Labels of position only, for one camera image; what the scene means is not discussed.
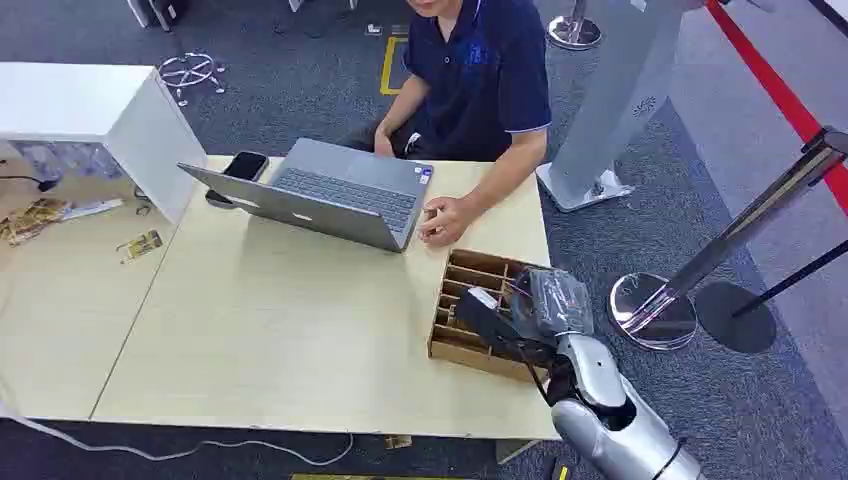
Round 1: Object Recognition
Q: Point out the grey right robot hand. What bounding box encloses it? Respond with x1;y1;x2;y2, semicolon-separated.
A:
508;266;596;347

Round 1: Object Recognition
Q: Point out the wooden card box with slots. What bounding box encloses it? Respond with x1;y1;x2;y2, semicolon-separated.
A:
426;248;556;386

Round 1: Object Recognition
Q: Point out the person's left hand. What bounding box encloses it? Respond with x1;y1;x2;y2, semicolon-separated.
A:
417;195;480;250

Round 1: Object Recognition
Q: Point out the white standing sign panel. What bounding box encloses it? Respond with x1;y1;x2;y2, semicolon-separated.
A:
535;0;686;215

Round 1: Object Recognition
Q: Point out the grey open laptop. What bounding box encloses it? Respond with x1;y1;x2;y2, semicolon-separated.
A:
176;137;436;255

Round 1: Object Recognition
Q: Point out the person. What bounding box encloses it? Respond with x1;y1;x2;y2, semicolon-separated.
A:
336;0;554;250

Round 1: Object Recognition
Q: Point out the chrome stanchion base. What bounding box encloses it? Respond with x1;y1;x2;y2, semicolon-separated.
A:
545;0;604;52

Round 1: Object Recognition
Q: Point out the red barrier belt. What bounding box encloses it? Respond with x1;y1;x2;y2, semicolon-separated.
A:
704;0;848;219

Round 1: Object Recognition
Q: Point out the black smartphone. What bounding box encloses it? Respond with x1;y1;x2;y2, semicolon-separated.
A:
221;150;272;184

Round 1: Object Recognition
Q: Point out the chrome star chair base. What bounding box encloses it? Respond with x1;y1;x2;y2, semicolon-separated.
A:
156;50;228;109

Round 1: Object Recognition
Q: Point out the white paper strip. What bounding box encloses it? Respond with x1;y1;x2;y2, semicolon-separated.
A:
61;197;126;222

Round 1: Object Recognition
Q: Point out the white cabinet box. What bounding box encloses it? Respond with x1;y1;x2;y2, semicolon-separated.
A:
0;62;209;227

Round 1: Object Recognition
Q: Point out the yellow printed card pile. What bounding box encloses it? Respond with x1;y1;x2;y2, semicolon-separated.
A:
0;197;72;248

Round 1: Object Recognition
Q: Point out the chrome stanchion post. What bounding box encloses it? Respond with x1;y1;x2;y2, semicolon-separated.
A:
607;125;848;353

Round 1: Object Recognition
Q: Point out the black stanchion post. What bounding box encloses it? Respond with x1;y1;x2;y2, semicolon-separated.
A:
694;239;848;356

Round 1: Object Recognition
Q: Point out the white floor cable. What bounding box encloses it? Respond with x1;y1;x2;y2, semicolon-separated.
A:
0;397;356;468

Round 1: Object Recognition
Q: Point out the black cable with plug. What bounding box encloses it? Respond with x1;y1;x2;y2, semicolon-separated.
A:
0;174;62;194

